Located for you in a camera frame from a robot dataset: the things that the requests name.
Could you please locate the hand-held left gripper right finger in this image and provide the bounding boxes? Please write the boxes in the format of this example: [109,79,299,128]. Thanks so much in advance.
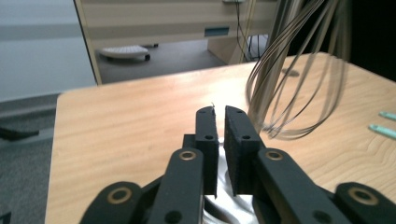
[223,105,353,224]

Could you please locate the blue-grey desk label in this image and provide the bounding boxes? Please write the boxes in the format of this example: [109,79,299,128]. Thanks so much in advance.
[204,26,231,38]

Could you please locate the black hanging desk cables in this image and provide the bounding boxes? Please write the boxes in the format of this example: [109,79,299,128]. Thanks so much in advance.
[233,0,269,63]

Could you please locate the white wheeled platform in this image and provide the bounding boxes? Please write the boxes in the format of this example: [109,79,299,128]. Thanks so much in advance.
[97,45,152,62]

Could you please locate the wire whisk with wooden handle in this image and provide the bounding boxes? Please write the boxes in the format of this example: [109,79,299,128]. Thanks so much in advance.
[245,0,354,141]

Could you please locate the white cabinet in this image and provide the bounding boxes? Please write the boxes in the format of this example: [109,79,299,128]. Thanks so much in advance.
[0,0,98,103]

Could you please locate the steel utensil stand with hooks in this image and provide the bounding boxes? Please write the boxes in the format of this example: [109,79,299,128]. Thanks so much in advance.
[202,136,261,224]

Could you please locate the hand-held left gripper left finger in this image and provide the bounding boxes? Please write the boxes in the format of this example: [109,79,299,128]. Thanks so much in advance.
[148,105,219,224]

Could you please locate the teal-handled spatula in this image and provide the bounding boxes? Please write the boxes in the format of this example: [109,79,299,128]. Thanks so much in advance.
[368,123,396,140]
[377,110,396,122]

